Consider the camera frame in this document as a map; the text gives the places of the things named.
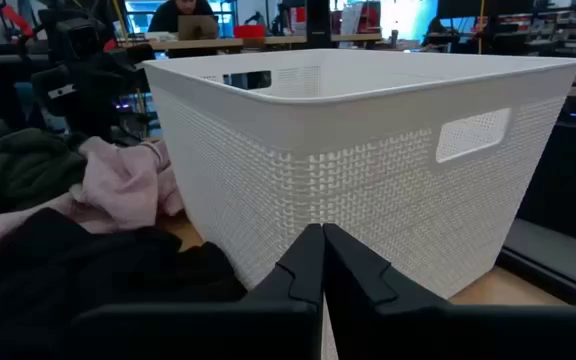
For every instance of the black garment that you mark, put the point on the black garment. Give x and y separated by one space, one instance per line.
93 280

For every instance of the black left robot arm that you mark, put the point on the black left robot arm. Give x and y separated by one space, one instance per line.
88 75

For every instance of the black aluminium table frame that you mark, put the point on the black aluminium table frame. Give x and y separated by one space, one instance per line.
553 260

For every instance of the black pillar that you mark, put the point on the black pillar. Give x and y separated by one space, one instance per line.
318 22

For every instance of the red box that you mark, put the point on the red box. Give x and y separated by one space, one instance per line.
249 31

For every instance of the long wooden background table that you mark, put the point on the long wooden background table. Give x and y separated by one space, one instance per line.
288 39

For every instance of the white plastic woven basket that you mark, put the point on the white plastic woven basket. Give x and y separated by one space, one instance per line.
348 190

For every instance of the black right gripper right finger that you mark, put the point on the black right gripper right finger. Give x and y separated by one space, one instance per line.
358 285

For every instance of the olive green garment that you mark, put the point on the olive green garment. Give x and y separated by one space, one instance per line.
28 170

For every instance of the person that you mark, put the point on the person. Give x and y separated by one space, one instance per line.
178 10

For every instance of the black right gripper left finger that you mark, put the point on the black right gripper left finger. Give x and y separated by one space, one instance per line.
298 280

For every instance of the tan laptop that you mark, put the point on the tan laptop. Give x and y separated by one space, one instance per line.
197 27

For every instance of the pink garment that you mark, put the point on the pink garment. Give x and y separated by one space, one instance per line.
123 185

